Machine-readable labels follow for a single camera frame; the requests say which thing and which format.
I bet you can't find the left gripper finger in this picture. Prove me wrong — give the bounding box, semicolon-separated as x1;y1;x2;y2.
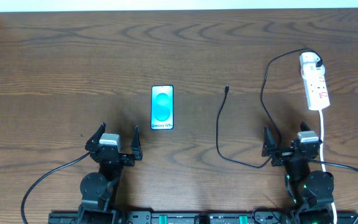
85;122;106;151
131;126;143;161

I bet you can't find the black USB charging cable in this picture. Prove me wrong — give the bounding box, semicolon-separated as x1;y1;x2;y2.
215;47;324;169

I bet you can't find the blue Galaxy smartphone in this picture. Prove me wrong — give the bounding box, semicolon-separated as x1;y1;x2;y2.
150;85;174;130

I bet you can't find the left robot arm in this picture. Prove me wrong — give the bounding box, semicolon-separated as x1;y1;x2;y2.
76;123;143;223

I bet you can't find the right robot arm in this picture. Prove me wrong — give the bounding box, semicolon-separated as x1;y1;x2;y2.
262;123;334;224

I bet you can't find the white USB charger plug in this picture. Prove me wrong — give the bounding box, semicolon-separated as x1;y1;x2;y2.
301;63;326;80

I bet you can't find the white power strip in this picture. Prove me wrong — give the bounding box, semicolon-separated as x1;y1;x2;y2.
300;52;330;111

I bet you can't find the white power strip cord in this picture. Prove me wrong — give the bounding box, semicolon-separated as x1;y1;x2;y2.
318;109;338;224

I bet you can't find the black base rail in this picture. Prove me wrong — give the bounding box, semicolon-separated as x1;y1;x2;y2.
47;210;358;224

